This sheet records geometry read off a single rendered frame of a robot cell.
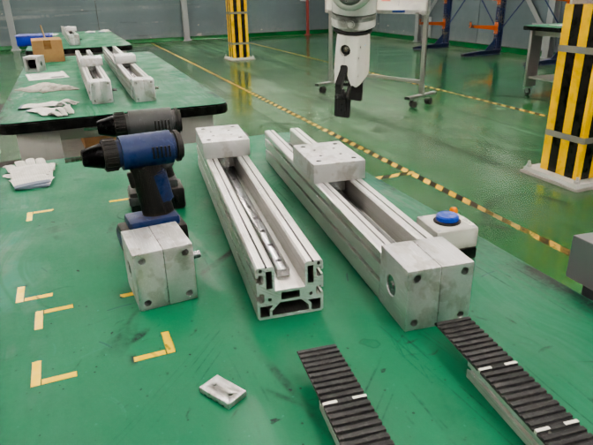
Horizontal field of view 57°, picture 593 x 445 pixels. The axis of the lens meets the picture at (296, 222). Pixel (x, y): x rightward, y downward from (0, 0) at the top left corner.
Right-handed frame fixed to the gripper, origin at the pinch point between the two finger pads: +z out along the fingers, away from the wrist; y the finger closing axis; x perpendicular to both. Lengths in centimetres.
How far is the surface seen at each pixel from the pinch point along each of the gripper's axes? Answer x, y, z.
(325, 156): 2.2, -8.1, 8.7
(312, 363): -14, -62, 6
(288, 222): -0.1, -34.1, 7.7
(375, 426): -24, -70, 4
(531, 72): -60, 580, 180
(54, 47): 274, 201, 77
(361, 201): -7.9, -15.6, 12.9
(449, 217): -25.0, -21.2, 8.9
